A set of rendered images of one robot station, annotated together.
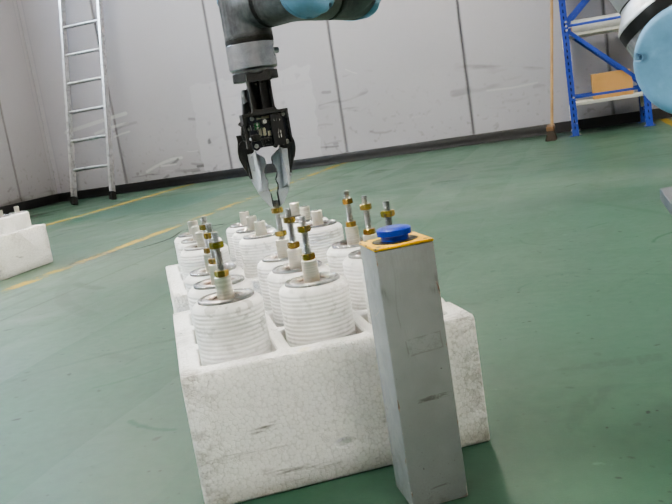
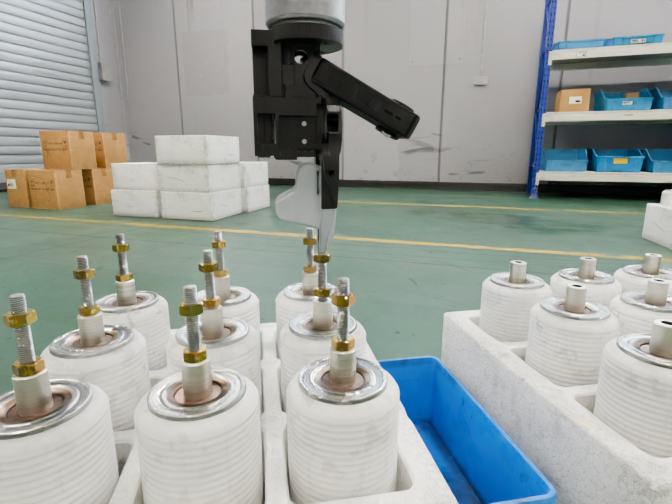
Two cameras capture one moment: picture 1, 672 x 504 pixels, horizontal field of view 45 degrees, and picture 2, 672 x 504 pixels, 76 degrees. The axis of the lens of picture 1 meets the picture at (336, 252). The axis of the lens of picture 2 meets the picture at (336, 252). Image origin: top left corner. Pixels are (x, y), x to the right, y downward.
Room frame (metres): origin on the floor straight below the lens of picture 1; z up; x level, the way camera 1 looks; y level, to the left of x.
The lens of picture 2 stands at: (1.33, -0.36, 0.44)
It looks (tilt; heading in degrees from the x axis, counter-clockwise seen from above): 13 degrees down; 91
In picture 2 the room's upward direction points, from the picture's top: straight up
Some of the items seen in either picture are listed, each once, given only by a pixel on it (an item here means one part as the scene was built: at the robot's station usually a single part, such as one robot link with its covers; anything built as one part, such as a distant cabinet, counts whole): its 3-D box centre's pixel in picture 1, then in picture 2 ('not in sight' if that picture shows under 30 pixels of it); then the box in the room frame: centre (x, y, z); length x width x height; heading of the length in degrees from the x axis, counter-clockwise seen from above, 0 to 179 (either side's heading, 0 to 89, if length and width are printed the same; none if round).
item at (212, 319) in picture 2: (295, 259); (212, 321); (1.19, 0.06, 0.26); 0.02 x 0.02 x 0.03
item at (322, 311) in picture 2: (283, 249); (322, 314); (1.31, 0.08, 0.26); 0.02 x 0.02 x 0.03
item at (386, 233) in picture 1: (394, 235); not in sight; (0.92, -0.07, 0.32); 0.04 x 0.04 x 0.02
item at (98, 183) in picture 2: not in sight; (92, 185); (-0.88, 3.37, 0.15); 0.30 x 0.24 x 0.30; 163
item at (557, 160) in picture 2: not in sight; (562, 159); (3.46, 4.03, 0.36); 0.50 x 0.38 x 0.21; 73
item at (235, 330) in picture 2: (297, 267); (213, 332); (1.19, 0.06, 0.25); 0.08 x 0.08 x 0.01
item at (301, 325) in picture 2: (284, 256); (322, 325); (1.31, 0.08, 0.25); 0.08 x 0.08 x 0.01
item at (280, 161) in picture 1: (284, 176); (305, 210); (1.29, 0.06, 0.38); 0.06 x 0.03 x 0.09; 9
